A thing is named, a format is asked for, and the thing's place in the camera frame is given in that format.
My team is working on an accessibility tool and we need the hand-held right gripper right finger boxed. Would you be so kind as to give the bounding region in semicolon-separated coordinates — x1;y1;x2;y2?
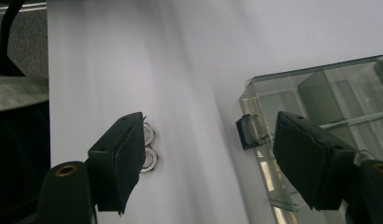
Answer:
272;110;365;212

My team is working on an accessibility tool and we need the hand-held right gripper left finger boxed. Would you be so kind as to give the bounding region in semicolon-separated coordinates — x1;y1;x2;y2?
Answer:
86;111;148;217

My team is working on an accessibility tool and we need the silver hex nut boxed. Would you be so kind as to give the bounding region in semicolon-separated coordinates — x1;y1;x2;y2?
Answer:
142;121;157;147
139;146;160;174

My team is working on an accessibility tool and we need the clear plastic compartment box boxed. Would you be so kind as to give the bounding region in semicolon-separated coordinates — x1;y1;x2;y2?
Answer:
235;54;383;224

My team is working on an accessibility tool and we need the white table board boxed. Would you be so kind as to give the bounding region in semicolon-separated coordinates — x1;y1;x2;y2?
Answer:
47;0;383;224

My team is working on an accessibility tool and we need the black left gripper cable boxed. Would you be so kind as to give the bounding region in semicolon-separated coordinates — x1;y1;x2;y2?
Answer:
0;0;27;64

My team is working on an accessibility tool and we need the aluminium floor rail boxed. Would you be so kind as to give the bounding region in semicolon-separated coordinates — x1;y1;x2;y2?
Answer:
0;2;48;16

